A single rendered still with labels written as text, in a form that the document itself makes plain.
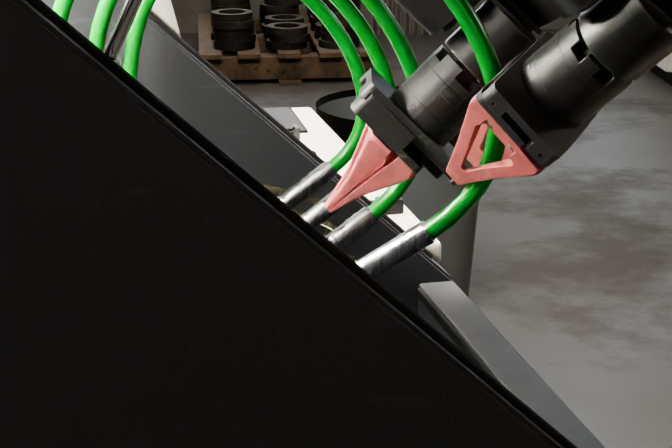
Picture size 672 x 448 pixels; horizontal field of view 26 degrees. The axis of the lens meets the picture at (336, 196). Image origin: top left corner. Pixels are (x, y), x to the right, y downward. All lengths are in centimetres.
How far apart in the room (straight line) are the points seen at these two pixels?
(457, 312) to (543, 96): 53
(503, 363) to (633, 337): 273
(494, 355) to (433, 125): 33
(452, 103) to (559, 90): 15
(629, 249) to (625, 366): 100
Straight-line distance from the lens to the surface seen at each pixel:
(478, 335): 140
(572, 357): 390
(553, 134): 96
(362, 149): 110
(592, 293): 438
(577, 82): 95
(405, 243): 105
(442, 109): 109
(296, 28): 730
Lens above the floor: 146
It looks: 16 degrees down
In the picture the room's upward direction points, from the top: straight up
